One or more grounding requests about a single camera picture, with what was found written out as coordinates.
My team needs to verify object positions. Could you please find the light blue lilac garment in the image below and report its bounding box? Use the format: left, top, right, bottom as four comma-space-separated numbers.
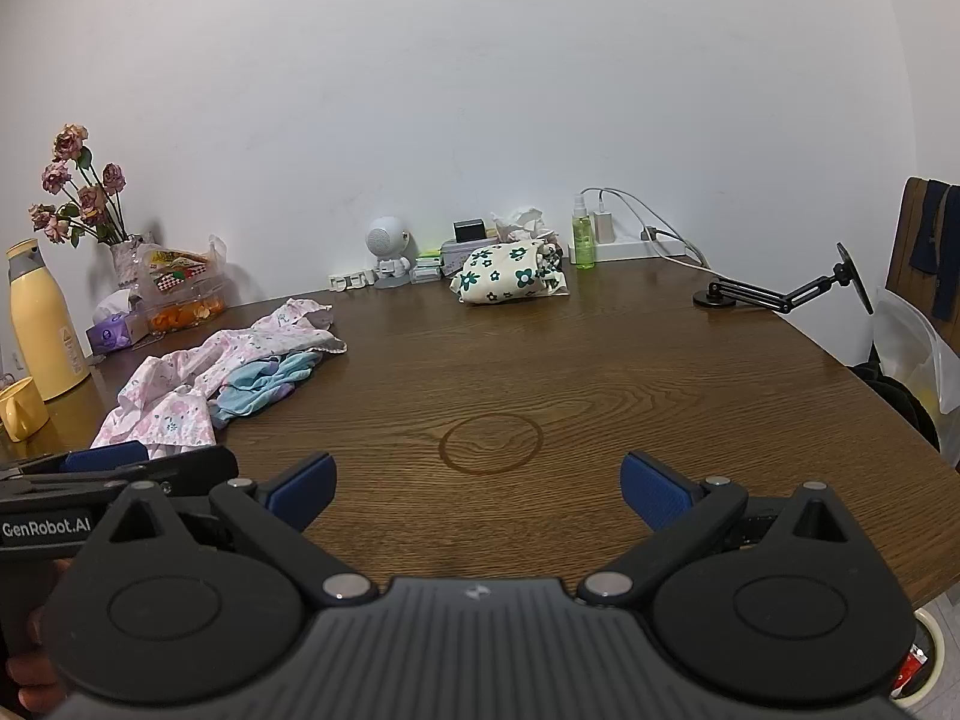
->
208, 349, 326, 425

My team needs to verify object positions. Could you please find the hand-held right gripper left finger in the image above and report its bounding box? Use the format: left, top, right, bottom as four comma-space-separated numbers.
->
88, 452, 380, 606

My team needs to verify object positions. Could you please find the yellow mug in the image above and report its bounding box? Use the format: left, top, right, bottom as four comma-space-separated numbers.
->
0, 376, 50, 444

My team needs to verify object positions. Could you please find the purple tissue pack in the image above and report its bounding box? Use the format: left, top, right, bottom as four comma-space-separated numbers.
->
84, 289, 152, 356

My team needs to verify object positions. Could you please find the short navy cloth strip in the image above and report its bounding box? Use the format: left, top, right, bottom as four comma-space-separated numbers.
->
908, 179, 948, 275

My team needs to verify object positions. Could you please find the black bag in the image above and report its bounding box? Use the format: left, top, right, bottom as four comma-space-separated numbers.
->
847, 362, 943, 455

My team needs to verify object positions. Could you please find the white round bin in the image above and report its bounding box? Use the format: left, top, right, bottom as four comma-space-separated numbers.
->
891, 600, 948, 703

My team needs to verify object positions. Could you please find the white power strip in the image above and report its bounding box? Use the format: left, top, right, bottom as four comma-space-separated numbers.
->
566, 232, 695, 266

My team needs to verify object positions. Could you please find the plastic bag of snacks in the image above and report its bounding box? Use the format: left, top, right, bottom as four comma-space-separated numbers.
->
135, 234, 230, 338

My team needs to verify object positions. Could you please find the glass vase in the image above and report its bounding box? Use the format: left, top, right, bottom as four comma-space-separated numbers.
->
109, 235, 152, 291

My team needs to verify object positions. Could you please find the person's left hand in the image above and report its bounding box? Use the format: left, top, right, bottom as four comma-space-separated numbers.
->
0, 561, 76, 719

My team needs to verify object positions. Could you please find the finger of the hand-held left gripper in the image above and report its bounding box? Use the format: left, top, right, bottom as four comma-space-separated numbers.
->
112, 445, 240, 500
61, 442, 153, 476

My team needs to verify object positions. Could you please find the cream green floral cloth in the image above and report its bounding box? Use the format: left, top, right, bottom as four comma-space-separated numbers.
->
448, 238, 572, 308

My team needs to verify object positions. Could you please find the wooden chair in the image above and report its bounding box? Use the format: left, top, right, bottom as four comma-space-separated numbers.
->
883, 175, 960, 331

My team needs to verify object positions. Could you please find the yellow thermos bottle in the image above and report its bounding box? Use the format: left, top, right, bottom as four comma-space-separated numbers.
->
6, 238, 92, 403

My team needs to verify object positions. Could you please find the clear plastic bag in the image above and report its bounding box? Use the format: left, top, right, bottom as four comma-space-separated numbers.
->
872, 284, 960, 419

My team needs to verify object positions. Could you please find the dried rose bouquet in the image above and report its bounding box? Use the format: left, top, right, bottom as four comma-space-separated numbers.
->
28, 122, 130, 248

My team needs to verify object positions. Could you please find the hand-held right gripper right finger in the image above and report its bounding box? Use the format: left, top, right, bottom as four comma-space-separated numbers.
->
577, 452, 872, 608

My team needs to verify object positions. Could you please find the long navy cloth strip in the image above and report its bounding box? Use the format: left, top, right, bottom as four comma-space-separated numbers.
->
932, 183, 960, 320

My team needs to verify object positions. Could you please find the lavender grey box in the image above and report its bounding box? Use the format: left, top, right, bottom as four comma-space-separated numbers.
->
439, 238, 500, 276

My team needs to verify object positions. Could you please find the pink floral garment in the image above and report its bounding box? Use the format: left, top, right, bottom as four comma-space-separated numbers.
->
90, 298, 348, 460

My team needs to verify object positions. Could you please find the white charger cable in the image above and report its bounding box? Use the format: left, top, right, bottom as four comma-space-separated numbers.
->
580, 187, 710, 271

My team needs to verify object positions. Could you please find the grey plug with cable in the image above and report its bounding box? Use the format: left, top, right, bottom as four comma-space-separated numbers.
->
638, 223, 711, 272

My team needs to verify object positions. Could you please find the green spray bottle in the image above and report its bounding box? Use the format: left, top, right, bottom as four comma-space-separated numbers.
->
569, 193, 598, 272

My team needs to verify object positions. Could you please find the white robot toy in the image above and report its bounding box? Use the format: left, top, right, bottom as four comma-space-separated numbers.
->
364, 215, 414, 290

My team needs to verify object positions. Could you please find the crumpled white tissue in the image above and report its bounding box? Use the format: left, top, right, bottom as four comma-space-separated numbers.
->
490, 205, 550, 242

